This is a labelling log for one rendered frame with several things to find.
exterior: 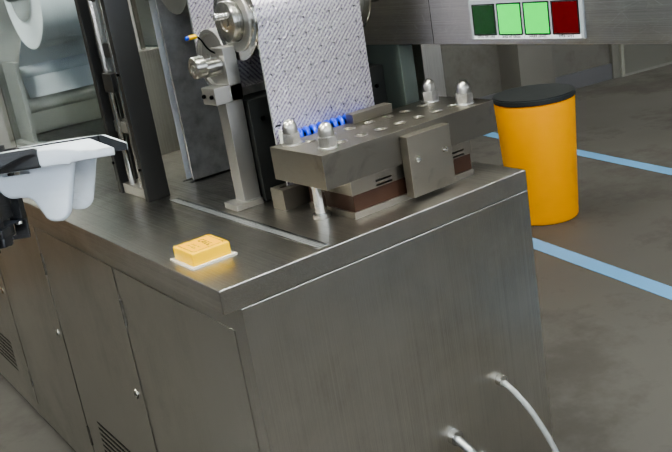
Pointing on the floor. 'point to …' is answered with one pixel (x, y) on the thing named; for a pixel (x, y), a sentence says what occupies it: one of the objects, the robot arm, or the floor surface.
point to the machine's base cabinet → (287, 349)
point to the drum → (541, 146)
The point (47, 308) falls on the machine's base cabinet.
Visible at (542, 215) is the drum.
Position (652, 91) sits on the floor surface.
